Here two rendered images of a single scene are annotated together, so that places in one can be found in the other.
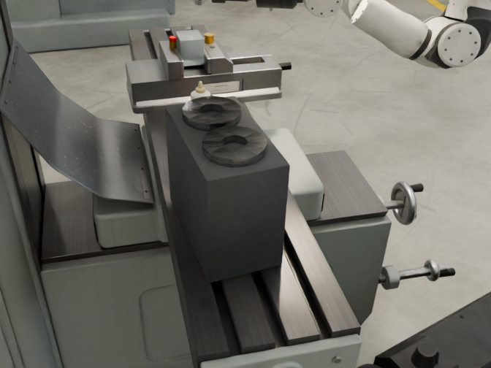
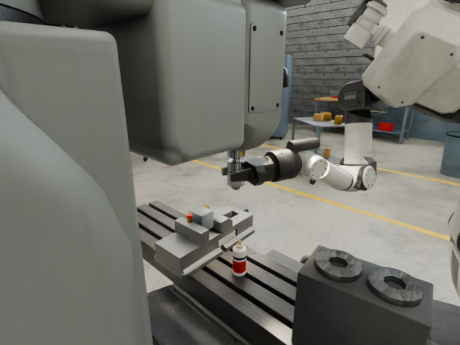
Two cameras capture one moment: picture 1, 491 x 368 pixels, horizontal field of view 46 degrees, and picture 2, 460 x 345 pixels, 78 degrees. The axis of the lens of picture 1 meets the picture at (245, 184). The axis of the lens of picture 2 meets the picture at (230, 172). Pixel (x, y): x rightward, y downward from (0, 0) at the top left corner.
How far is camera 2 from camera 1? 69 cm
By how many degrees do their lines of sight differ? 33
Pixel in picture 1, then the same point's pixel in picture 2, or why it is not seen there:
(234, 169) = (423, 306)
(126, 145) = (182, 307)
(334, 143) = not seen: hidden behind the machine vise
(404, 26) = (343, 174)
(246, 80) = (238, 228)
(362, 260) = not seen: hidden behind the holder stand
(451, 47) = (367, 179)
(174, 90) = (203, 251)
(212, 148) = (396, 296)
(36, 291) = not seen: outside the picture
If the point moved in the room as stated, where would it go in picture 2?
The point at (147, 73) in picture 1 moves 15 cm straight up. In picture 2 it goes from (181, 246) to (178, 200)
